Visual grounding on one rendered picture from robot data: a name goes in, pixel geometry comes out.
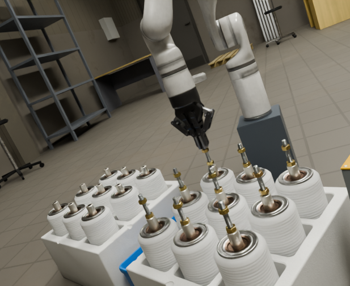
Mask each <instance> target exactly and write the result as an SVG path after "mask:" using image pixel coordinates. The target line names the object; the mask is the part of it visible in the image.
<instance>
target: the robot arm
mask: <svg viewBox="0 0 350 286"><path fill-rule="evenodd" d="M197 1H198V3H199V6H200V8H201V11H202V14H203V17H204V20H205V23H206V26H207V29H208V32H209V36H210V38H211V40H212V43H213V45H214V47H215V48H216V49H217V50H218V51H222V50H225V49H228V48H231V47H233V46H235V45H238V44H239V45H240V48H239V51H238V52H237V53H236V54H235V56H234V57H232V58H231V59H230V60H229V61H228V62H227V63H226V68H227V71H228V74H229V77H230V80H231V82H232V85H233V88H234V91H235V94H236V96H237V99H238V102H239V105H240V107H241V110H242V113H243V116H244V119H245V121H254V120H258V119H261V118H263V117H266V116H268V115H269V114H270V113H272V109H271V106H270V103H269V100H268V97H267V93H266V91H265V88H264V85H263V81H262V78H261V76H260V73H259V69H258V66H257V64H256V61H255V57H254V55H253V52H252V49H251V46H250V42H249V40H248V36H247V31H246V28H245V25H244V21H243V18H242V17H241V15H240V14H239V13H237V12H235V13H233V14H230V15H228V16H225V17H223V18H221V19H219V20H216V4H217V0H197ZM172 20H173V8H172V0H145V3H144V15H143V18H142V20H141V23H140V31H141V35H142V37H143V39H144V41H145V43H146V45H147V47H148V49H149V51H150V53H151V54H152V56H153V58H154V61H155V64H156V66H157V69H158V71H159V73H160V76H161V78H162V82H163V85H164V88H165V90H166V93H167V96H168V98H169V100H170V103H171V105H172V107H173V109H174V110H175V118H174V120H173V121H172V122H171V125H173V126H174V127H175V128H176V129H178V130H179V131H181V132H182V133H183V134H184V135H186V136H192V137H193V139H194V141H195V144H196V146H197V147H198V148H199V149H203V148H204V149H205V148H207V147H208V146H209V140H208V138H207V136H206V133H205V132H206V131H207V130H208V129H209V128H210V126H211V123H212V119H213V115H214V109H213V108H211V109H208V108H205V107H204V105H203V104H202V102H201V101H200V96H199V93H198V91H197V88H196V86H195V84H197V83H199V82H202V81H204V80H206V79H207V77H206V75H205V73H203V72H202V73H199V74H196V75H193V76H191V74H190V72H189V70H188V68H187V65H186V63H185V60H184V57H183V55H182V53H181V51H180V49H179V48H178V47H176V45H175V44H174V41H173V39H172V37H171V34H170V31H171V28H172ZM203 113H204V117H205V120H204V121H203Z"/></svg>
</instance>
